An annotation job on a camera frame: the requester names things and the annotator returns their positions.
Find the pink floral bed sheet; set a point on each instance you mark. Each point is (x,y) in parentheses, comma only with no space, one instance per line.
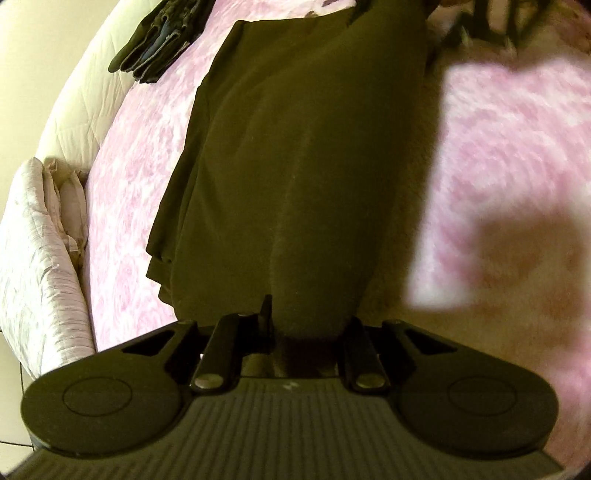
(498,138)

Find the folded dark clothes pile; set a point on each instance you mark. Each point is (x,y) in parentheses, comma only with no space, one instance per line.
(157,41)

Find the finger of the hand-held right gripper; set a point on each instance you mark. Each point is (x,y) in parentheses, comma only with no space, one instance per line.
(489,21)

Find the dark long-sleeve shirt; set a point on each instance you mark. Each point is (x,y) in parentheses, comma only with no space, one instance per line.
(300,161)

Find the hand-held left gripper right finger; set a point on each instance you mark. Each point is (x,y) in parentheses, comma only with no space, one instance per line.
(353,339)

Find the white quilted mattress pad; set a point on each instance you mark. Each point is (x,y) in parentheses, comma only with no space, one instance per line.
(87,101)

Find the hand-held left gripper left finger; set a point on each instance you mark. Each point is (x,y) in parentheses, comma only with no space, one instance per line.
(265,327)

